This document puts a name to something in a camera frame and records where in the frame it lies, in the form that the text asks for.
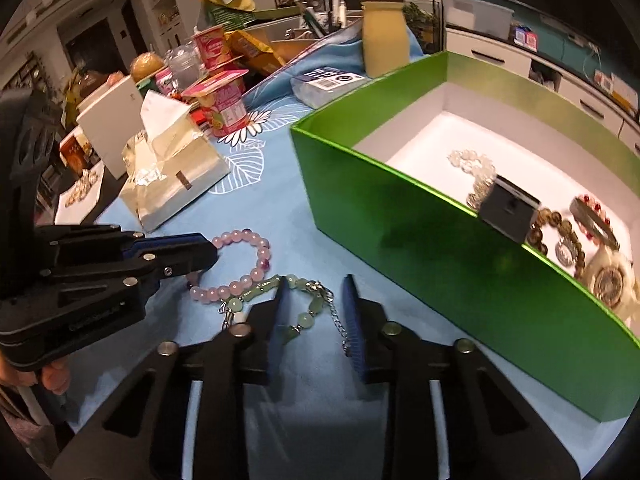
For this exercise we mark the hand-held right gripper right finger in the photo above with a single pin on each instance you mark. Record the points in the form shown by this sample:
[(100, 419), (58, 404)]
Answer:
[(352, 330)]

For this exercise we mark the green tray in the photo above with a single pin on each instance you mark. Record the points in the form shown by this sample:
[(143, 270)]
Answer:
[(275, 12)]

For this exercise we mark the silver charm bangle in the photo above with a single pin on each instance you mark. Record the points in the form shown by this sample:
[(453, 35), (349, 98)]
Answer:
[(477, 195)]

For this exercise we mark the cream flower-shaped wristwatch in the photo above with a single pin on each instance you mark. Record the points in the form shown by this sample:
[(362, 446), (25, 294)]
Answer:
[(607, 282)]

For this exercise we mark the person's left hand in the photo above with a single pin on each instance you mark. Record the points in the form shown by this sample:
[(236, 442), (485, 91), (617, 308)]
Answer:
[(56, 377)]

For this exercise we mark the clear plastic toothpick box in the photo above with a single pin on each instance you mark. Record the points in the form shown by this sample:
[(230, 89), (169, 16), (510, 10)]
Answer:
[(325, 85)]

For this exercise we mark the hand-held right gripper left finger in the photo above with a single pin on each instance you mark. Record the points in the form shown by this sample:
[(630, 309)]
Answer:
[(277, 320)]

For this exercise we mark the yellow snack packet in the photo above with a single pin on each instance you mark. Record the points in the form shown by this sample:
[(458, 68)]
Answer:
[(255, 50)]

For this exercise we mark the gold and silver wristwatch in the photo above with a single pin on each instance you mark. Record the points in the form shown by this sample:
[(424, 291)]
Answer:
[(564, 251)]

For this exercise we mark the pink yogurt cup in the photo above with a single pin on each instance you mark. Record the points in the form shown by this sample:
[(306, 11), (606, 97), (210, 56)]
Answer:
[(212, 47)]

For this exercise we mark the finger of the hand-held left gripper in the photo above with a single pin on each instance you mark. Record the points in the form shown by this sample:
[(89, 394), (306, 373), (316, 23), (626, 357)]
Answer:
[(165, 244), (185, 265)]

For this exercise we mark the leafy green plant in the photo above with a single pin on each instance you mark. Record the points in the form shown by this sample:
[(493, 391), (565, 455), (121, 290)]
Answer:
[(420, 22)]

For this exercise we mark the white television cabinet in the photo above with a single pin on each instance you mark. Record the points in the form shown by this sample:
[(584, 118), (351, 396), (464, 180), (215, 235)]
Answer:
[(500, 55)]

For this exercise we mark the round brown bun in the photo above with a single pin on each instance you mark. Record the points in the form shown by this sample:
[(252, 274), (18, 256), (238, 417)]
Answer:
[(147, 66)]

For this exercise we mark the yellow bottle with brown lid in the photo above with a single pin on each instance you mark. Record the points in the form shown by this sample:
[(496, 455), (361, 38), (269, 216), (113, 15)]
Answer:
[(385, 35)]

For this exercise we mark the green cardboard box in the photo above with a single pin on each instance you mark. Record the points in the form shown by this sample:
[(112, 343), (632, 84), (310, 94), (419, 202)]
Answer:
[(425, 260)]

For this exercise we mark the green carton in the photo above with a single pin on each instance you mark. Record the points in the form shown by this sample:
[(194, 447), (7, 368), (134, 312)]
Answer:
[(227, 16)]

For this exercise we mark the white square box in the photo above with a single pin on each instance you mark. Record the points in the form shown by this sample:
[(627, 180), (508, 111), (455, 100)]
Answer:
[(112, 125)]

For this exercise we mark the small colourful boxes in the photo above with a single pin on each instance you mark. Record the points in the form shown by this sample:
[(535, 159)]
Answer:
[(525, 37)]

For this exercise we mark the soft tissue pack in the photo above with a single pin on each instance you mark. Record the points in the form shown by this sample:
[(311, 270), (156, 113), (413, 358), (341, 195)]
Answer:
[(170, 185)]

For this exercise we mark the beige desk organizer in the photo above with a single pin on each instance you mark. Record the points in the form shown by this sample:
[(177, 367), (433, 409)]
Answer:
[(280, 35)]

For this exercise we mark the translucent white storage box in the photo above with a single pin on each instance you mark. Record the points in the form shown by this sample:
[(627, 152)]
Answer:
[(475, 15)]

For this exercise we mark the clear plastic jar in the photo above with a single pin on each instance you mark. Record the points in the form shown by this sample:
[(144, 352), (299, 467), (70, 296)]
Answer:
[(185, 65)]

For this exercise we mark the dark grey square case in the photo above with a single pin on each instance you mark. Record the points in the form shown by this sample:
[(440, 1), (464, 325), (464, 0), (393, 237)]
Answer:
[(507, 215)]

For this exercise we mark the blue floral tablecloth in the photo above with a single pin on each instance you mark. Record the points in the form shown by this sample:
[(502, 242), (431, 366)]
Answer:
[(280, 200)]

